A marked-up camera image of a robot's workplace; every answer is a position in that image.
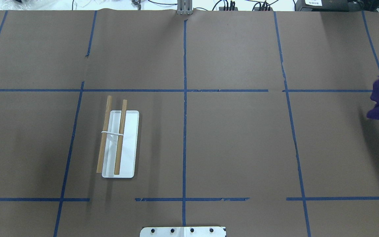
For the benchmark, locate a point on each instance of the white wood towel rack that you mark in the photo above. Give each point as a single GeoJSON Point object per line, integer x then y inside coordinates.
{"type": "Point", "coordinates": [119, 139]}

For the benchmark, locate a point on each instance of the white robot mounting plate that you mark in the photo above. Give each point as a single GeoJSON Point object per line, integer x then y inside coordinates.
{"type": "Point", "coordinates": [184, 231]}

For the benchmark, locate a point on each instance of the black power strip left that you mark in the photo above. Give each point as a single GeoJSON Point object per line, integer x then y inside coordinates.
{"type": "Point", "coordinates": [228, 6]}

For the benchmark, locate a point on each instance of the black power strip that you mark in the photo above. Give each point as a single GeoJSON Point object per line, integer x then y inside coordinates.
{"type": "Point", "coordinates": [228, 6]}
{"type": "Point", "coordinates": [262, 7]}

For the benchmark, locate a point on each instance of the black power strip right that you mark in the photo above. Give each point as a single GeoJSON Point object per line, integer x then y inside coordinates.
{"type": "Point", "coordinates": [262, 7]}

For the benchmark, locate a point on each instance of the black box with label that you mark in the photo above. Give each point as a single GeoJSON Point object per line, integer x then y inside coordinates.
{"type": "Point", "coordinates": [332, 5]}

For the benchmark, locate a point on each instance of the grey aluminium frame post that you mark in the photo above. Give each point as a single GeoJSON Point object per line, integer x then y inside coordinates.
{"type": "Point", "coordinates": [184, 7]}

